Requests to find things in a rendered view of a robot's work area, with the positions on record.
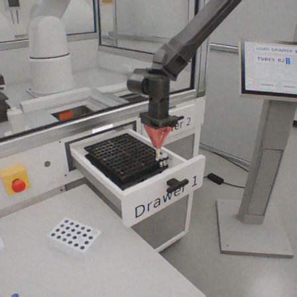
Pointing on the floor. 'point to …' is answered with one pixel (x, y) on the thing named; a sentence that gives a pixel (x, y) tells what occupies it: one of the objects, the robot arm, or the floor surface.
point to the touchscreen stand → (260, 191)
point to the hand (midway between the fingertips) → (157, 145)
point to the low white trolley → (164, 275)
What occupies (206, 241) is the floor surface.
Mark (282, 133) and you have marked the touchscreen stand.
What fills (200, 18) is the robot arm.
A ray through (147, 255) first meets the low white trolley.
